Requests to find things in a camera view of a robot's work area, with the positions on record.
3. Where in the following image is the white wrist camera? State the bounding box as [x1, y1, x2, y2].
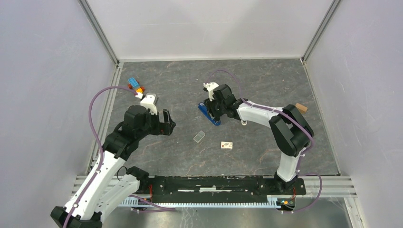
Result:
[135, 93, 158, 115]
[203, 82, 219, 93]

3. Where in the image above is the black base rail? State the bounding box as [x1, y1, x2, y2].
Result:
[125, 166, 307, 204]

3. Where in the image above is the small wooden block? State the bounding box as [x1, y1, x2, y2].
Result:
[295, 103, 308, 114]

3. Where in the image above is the blue stapler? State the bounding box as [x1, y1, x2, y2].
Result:
[198, 102, 221, 126]

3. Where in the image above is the colourful toy brick car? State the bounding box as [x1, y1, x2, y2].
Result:
[127, 77, 145, 94]

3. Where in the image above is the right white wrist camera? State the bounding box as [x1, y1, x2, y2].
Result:
[203, 82, 219, 93]

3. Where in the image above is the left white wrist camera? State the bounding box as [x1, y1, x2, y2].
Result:
[135, 93, 158, 115]

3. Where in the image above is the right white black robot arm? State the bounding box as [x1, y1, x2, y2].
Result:
[203, 82, 314, 194]

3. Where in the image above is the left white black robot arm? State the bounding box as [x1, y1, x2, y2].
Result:
[51, 105, 176, 228]

